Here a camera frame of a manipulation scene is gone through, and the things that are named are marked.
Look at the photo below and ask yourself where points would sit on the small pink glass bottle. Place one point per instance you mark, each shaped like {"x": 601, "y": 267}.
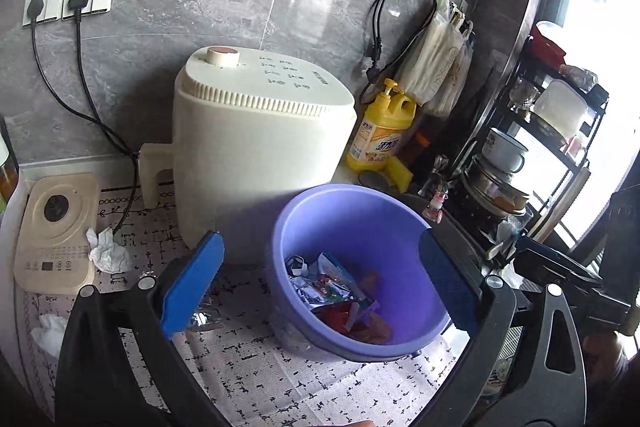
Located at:
{"x": 436, "y": 202}

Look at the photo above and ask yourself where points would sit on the red lidded box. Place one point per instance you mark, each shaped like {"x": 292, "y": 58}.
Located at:
{"x": 547, "y": 42}

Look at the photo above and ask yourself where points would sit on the cream air fryer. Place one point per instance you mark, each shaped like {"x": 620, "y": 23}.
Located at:
{"x": 260, "y": 157}

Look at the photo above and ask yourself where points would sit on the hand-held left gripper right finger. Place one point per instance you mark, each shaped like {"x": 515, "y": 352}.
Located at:
{"x": 450, "y": 287}

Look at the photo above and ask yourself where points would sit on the crumpled white paper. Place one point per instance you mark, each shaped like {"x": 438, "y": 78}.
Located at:
{"x": 50, "y": 334}
{"x": 107, "y": 252}

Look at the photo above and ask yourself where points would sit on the white food container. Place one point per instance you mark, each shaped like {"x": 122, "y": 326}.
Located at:
{"x": 562, "y": 109}

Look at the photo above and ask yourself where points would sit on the purple plastic bucket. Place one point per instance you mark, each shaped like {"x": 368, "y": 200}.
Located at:
{"x": 390, "y": 257}

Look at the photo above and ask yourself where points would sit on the white-capped oil dispenser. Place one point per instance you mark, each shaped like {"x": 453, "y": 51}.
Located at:
{"x": 7, "y": 177}

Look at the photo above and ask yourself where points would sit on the black metal shelf rack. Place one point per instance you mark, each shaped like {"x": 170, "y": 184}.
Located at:
{"x": 595, "y": 147}

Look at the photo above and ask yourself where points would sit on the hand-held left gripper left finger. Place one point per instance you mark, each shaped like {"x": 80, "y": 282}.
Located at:
{"x": 192, "y": 287}

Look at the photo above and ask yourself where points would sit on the black round sink plug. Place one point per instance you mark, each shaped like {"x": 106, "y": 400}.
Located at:
{"x": 375, "y": 180}

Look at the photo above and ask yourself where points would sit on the stainless steel pot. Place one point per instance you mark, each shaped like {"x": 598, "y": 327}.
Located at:
{"x": 492, "y": 189}

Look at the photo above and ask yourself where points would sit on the silver foil wrapper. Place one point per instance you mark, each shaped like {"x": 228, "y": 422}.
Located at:
{"x": 300, "y": 287}
{"x": 207, "y": 321}

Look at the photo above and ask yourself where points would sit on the red wrapper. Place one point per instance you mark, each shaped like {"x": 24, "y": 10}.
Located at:
{"x": 340, "y": 318}

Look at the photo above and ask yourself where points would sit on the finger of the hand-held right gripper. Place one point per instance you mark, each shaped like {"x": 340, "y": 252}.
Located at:
{"x": 555, "y": 259}

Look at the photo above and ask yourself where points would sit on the person's right hand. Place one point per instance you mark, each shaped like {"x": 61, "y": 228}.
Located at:
{"x": 602, "y": 354}

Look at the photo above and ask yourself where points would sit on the bunch of white plastic bags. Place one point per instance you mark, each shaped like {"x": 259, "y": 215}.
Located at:
{"x": 440, "y": 62}

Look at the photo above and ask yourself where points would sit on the black-patterned white table mat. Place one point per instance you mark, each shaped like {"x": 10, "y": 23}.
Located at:
{"x": 280, "y": 382}

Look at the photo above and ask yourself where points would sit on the pale blue packet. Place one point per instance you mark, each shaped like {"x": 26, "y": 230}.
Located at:
{"x": 340, "y": 274}

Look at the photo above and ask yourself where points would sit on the yellow dish soap bottle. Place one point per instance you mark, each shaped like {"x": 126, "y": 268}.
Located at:
{"x": 380, "y": 132}

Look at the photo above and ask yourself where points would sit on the clear drinking glass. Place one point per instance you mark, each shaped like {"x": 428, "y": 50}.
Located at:
{"x": 522, "y": 96}

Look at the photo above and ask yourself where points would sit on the white enamel mug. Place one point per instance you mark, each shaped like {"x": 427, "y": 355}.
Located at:
{"x": 502, "y": 152}

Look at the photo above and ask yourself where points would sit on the yellow sponge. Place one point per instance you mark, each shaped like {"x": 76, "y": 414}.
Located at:
{"x": 401, "y": 174}

